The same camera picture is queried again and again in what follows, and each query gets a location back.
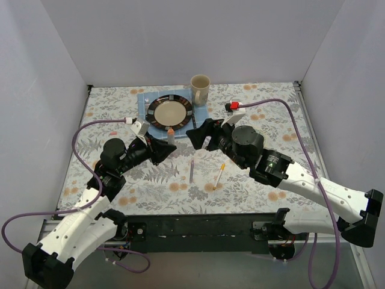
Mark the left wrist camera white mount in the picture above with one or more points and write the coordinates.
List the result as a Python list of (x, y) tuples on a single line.
[(139, 127)]

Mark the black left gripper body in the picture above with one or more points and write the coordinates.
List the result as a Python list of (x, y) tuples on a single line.
[(151, 149)]

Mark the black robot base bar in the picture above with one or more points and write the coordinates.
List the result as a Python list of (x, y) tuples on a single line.
[(246, 232)]

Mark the purple pen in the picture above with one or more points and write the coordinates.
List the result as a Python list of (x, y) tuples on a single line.
[(191, 174)]

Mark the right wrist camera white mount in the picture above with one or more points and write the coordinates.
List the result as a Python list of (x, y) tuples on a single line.
[(235, 113)]

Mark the black handled table knife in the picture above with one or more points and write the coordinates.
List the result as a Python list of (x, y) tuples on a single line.
[(194, 118)]

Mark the grey marker with red tip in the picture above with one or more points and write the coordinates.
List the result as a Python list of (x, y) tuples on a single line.
[(171, 136)]

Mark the white marker with yellow tip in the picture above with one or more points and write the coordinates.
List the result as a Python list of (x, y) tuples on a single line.
[(218, 179)]

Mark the aluminium frame rail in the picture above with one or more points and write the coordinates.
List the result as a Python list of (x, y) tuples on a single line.
[(358, 252)]

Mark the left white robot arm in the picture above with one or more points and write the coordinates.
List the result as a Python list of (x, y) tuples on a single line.
[(52, 262)]

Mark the light blue checked placemat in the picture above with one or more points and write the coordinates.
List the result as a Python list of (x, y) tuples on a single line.
[(201, 113)]

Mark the beige floral ceramic mug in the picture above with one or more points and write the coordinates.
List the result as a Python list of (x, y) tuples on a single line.
[(200, 85)]

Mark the black handled fork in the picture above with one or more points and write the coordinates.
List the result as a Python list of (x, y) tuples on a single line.
[(146, 104)]

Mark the dark striped rim dinner plate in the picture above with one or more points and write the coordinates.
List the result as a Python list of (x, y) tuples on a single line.
[(169, 111)]

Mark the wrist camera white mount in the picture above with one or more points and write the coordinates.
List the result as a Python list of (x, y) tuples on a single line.
[(139, 127), (235, 113)]

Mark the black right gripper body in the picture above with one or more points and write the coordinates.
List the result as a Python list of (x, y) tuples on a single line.
[(210, 136)]

